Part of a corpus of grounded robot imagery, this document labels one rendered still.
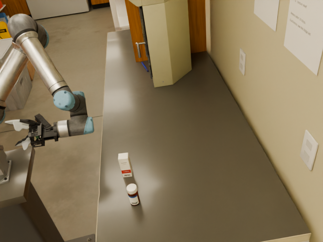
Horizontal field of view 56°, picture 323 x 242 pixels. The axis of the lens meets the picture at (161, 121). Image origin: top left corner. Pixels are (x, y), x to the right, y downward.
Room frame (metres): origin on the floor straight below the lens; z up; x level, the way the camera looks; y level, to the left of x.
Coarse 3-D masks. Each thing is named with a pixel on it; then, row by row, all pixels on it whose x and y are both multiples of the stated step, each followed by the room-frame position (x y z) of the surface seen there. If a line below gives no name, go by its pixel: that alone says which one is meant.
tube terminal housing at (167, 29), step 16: (144, 0) 1.54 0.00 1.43; (160, 0) 1.54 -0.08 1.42; (176, 0) 1.62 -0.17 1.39; (144, 16) 1.54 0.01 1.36; (160, 16) 1.54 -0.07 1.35; (176, 16) 1.61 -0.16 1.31; (160, 32) 1.54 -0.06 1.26; (176, 32) 1.60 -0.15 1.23; (160, 48) 1.54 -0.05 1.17; (176, 48) 1.59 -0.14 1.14; (160, 64) 1.54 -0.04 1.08; (176, 64) 1.58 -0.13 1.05; (160, 80) 1.54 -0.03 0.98; (176, 80) 1.57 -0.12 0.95
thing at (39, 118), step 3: (39, 114) 1.16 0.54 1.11; (36, 117) 1.15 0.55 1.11; (39, 117) 1.14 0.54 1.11; (42, 117) 1.14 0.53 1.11; (36, 120) 1.15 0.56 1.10; (39, 120) 1.13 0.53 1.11; (42, 120) 1.13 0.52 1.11; (45, 120) 1.12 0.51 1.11; (42, 123) 1.10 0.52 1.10; (45, 123) 1.10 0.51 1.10; (48, 123) 1.10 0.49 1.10; (45, 126) 1.08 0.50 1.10; (48, 126) 1.08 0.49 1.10
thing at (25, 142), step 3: (27, 135) 1.09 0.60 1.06; (24, 138) 1.09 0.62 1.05; (27, 138) 1.08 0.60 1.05; (18, 141) 1.09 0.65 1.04; (21, 141) 1.08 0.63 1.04; (24, 141) 1.08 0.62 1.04; (27, 141) 1.07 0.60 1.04; (18, 144) 1.07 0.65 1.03; (21, 144) 1.08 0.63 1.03; (24, 144) 1.07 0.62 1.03; (27, 144) 1.06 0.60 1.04; (24, 147) 1.05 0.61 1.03
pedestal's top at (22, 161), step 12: (12, 156) 1.11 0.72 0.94; (24, 156) 1.09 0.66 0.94; (12, 168) 1.02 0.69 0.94; (24, 168) 1.01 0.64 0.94; (12, 180) 0.95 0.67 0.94; (24, 180) 0.94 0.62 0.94; (0, 192) 0.89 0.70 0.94; (12, 192) 0.88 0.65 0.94; (24, 192) 0.87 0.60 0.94; (0, 204) 0.84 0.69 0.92; (12, 204) 0.84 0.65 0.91
